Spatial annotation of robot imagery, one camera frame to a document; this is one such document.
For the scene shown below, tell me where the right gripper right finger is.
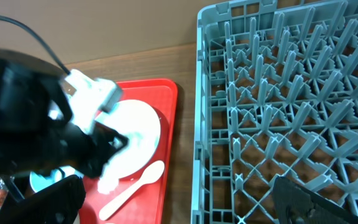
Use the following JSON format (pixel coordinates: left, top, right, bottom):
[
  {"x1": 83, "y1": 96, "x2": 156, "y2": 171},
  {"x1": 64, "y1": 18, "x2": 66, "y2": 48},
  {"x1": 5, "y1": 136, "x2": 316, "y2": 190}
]
[{"x1": 272, "y1": 177, "x2": 358, "y2": 224}]

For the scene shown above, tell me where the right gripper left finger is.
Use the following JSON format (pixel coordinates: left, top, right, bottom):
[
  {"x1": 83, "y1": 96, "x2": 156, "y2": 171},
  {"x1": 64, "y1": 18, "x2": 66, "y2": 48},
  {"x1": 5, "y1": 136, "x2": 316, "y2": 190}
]
[{"x1": 0, "y1": 175, "x2": 86, "y2": 224}]

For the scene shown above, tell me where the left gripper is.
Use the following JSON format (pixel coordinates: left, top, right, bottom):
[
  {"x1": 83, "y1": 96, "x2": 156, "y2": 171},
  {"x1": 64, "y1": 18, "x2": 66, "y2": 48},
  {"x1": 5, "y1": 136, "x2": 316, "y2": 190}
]
[{"x1": 35, "y1": 123, "x2": 129, "y2": 179}]

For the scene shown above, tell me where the light blue bowl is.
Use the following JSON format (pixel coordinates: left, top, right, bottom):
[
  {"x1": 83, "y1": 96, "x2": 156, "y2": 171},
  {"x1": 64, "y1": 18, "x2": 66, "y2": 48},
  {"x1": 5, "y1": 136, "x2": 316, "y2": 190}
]
[{"x1": 29, "y1": 166, "x2": 76, "y2": 193}]

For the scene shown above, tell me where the white napkin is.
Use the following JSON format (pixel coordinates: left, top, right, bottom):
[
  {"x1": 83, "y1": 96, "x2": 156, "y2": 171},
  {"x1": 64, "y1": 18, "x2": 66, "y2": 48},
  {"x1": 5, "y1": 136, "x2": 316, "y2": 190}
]
[{"x1": 96, "y1": 146, "x2": 130, "y2": 195}]

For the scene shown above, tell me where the light blue plate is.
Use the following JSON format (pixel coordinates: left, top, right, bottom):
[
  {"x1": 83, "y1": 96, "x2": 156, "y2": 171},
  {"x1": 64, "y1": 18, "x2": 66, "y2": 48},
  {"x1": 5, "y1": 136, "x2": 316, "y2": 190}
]
[{"x1": 96, "y1": 100, "x2": 161, "y2": 179}]

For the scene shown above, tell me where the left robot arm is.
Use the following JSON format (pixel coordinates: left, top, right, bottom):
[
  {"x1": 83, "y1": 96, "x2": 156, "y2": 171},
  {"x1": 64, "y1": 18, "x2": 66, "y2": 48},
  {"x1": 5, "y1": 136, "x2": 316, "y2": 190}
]
[{"x1": 0, "y1": 49, "x2": 128, "y2": 178}]

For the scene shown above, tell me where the grey dishwasher rack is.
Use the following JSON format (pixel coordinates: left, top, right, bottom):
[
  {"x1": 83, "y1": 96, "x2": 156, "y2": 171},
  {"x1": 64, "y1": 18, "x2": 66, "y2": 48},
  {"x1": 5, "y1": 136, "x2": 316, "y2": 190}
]
[{"x1": 191, "y1": 0, "x2": 358, "y2": 223}]

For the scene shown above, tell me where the red serving tray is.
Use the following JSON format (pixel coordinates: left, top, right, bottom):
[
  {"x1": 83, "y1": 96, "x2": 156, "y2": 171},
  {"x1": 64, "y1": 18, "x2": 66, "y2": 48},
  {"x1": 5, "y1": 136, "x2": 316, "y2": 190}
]
[{"x1": 78, "y1": 78, "x2": 178, "y2": 224}]

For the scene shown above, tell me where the white plastic spoon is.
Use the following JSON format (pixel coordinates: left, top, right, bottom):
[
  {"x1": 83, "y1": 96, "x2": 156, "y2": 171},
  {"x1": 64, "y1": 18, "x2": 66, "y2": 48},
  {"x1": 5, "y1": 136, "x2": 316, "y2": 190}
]
[{"x1": 98, "y1": 161, "x2": 165, "y2": 221}]

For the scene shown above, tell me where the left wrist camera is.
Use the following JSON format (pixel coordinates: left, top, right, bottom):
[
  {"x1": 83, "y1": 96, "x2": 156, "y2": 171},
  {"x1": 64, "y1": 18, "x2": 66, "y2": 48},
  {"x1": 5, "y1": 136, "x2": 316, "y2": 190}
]
[{"x1": 42, "y1": 69, "x2": 123, "y2": 136}]

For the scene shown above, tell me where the left black cable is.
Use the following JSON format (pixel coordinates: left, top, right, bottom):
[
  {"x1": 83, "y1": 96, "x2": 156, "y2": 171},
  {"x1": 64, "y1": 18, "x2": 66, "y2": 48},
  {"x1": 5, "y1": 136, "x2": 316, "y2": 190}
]
[{"x1": 0, "y1": 14, "x2": 71, "y2": 75}]

